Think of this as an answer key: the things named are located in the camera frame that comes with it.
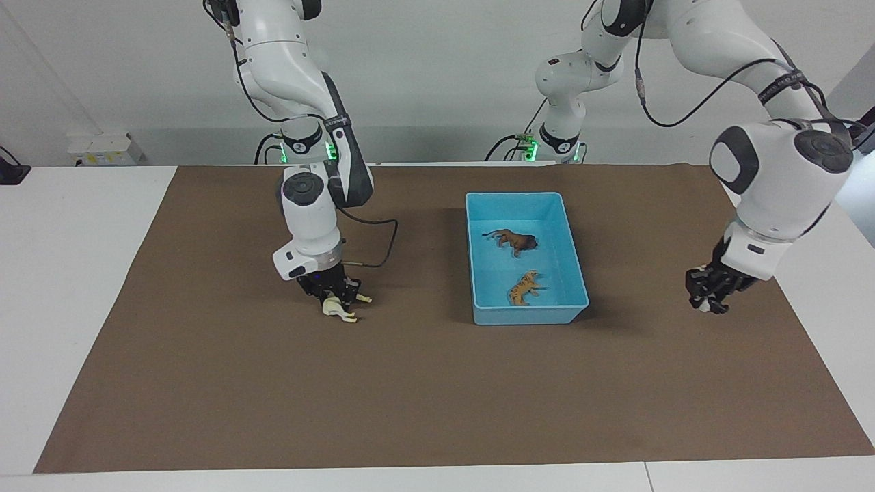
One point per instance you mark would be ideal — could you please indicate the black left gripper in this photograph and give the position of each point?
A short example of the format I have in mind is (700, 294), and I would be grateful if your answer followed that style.
(731, 273)

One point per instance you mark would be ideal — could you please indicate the brown table mat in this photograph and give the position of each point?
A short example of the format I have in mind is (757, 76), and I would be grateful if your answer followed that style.
(410, 396)

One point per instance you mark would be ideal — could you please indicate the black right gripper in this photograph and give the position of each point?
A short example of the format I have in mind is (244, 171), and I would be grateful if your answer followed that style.
(321, 280)

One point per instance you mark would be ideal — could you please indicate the orange striped tiger toy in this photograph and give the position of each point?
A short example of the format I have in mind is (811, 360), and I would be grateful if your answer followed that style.
(525, 287)

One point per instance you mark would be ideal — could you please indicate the cream llama toy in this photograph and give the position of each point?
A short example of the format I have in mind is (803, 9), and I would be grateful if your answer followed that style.
(336, 307)

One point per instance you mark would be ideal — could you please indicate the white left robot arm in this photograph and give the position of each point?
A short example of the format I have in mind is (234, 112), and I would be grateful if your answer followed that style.
(779, 178)

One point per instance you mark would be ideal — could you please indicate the black and white panda toy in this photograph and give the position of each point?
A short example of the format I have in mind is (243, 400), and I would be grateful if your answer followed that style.
(704, 305)

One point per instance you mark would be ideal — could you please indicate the white wall socket box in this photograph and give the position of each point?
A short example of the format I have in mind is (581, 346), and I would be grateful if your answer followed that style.
(102, 150)

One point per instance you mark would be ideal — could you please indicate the light blue plastic storage box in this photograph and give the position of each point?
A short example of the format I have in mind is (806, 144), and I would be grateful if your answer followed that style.
(526, 316)

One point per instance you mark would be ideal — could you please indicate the brown lion toy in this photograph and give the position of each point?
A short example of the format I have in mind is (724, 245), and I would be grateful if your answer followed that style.
(519, 240)

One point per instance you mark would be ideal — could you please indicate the black device on table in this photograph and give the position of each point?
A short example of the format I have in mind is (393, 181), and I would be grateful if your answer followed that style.
(10, 171)

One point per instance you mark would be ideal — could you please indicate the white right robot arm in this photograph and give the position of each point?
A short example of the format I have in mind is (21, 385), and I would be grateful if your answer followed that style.
(307, 205)

